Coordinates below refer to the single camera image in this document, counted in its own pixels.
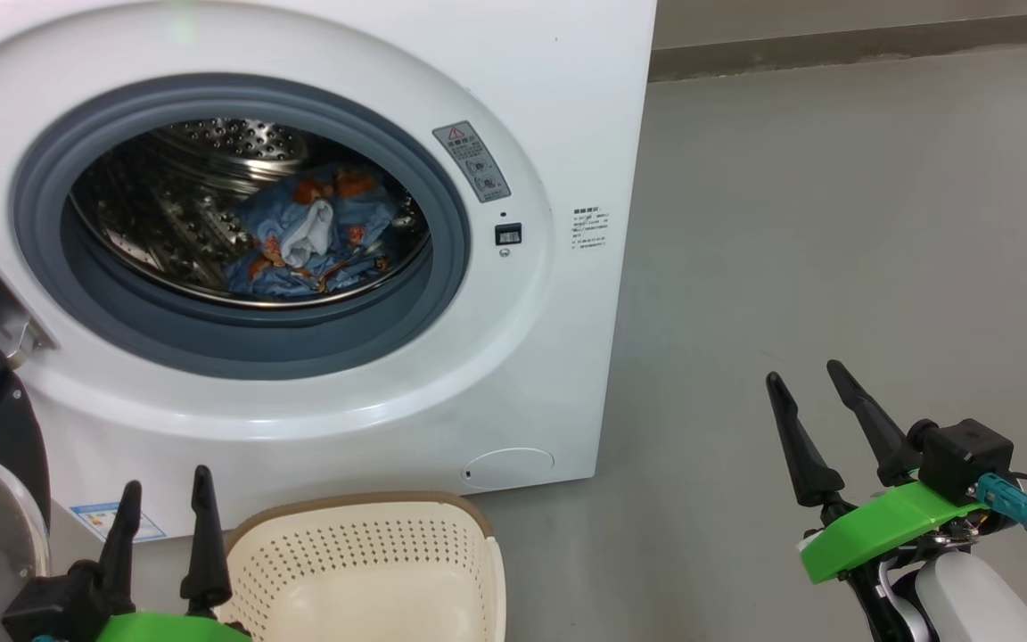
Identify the blue energy label sticker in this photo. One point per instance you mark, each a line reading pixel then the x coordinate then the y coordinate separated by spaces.
pixel 117 523

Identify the grey rubber door gasket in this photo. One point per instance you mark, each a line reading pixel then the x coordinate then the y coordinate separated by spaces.
pixel 246 343

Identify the white sock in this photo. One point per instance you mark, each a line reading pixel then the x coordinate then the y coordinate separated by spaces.
pixel 310 234

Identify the black door latch socket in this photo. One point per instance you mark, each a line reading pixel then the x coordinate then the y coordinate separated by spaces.
pixel 508 234

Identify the perforated steel washer drum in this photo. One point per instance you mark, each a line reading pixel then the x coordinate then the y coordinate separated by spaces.
pixel 166 205

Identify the grey warning sticker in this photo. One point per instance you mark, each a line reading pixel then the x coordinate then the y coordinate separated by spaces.
pixel 472 162

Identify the black printed text label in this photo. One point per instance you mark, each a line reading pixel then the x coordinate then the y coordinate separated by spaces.
pixel 590 228

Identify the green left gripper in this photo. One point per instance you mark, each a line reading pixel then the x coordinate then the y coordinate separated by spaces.
pixel 166 629

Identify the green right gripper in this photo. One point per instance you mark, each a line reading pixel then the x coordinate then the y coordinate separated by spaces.
pixel 879 530

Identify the white front-load washing machine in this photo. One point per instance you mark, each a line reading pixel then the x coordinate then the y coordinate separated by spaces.
pixel 522 357

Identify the round white filter cover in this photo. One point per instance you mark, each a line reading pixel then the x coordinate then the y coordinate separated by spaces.
pixel 509 468

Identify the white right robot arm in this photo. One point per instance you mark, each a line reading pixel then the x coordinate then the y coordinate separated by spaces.
pixel 968 597

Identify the cream perforated laundry basket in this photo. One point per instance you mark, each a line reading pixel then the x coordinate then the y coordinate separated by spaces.
pixel 362 580

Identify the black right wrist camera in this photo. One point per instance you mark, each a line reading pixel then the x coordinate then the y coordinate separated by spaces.
pixel 964 455

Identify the blue cartoon print garment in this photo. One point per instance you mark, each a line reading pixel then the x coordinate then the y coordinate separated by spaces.
pixel 362 241

